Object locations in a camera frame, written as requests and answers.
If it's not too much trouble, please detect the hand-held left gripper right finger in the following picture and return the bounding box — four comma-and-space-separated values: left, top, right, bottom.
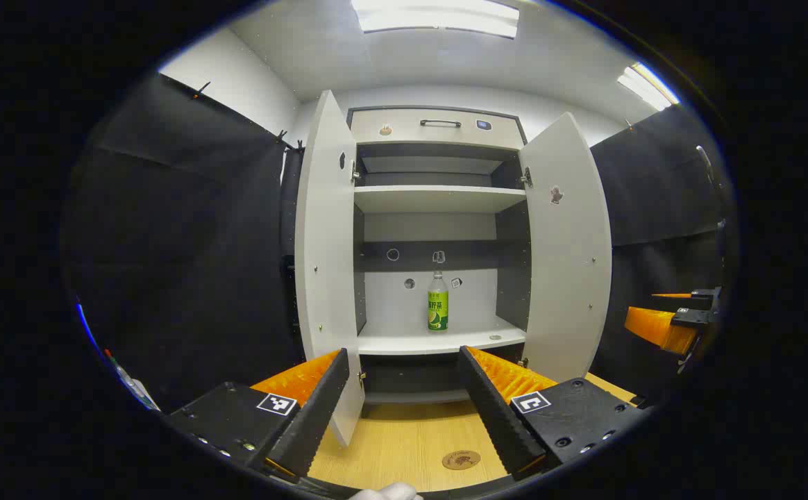
457, 345, 655, 481

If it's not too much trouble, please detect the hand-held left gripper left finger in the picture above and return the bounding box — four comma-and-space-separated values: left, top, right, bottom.
161, 347, 353, 483

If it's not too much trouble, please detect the white cabinet door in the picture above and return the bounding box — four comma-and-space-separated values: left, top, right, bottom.
295, 90, 367, 449
519, 112, 613, 384

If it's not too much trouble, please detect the green label drink bottle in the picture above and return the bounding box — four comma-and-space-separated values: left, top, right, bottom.
427, 271, 450, 332

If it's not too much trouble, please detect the white cabinet shelf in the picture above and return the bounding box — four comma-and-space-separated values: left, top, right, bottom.
354, 185, 526, 213
357, 316, 526, 356

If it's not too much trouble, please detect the white and grey cabinet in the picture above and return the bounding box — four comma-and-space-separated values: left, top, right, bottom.
346, 106, 531, 405

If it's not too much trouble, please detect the white cabinet drawer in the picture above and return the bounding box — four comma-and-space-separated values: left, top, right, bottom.
351, 108, 524, 151

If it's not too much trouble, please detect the black backdrop cloth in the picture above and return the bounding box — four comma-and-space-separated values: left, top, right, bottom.
588, 104, 734, 400
64, 73, 308, 414

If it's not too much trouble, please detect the ceiling light panel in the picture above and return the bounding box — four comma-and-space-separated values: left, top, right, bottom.
350, 0, 520, 39
617, 62, 681, 112

